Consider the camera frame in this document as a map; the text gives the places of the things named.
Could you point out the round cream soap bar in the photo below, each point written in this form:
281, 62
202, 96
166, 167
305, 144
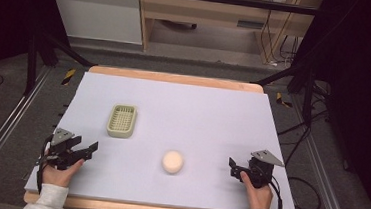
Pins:
172, 161

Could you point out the pale green soap dish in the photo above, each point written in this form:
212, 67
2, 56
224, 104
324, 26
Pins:
122, 121

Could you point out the black metal stand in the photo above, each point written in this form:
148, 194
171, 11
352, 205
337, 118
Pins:
308, 94
31, 65

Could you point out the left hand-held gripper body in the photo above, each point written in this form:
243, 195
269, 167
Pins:
62, 153

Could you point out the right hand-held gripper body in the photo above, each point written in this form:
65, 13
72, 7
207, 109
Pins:
261, 172

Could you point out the white cabinet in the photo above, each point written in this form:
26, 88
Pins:
97, 10

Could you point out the wooden desk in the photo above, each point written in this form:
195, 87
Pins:
207, 11

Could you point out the metal floor rail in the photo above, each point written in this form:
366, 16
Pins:
328, 182
8, 117

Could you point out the person's left hand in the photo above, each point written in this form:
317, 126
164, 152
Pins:
54, 176

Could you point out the yellow black floor tape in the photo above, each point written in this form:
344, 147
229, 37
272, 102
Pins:
283, 100
69, 76

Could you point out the wooden table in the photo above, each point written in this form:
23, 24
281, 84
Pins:
175, 77

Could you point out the black curtain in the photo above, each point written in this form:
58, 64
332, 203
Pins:
3, 13
364, 98

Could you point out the light purple table mat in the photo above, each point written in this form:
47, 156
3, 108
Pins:
179, 117

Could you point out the person's right hand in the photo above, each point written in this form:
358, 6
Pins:
258, 197

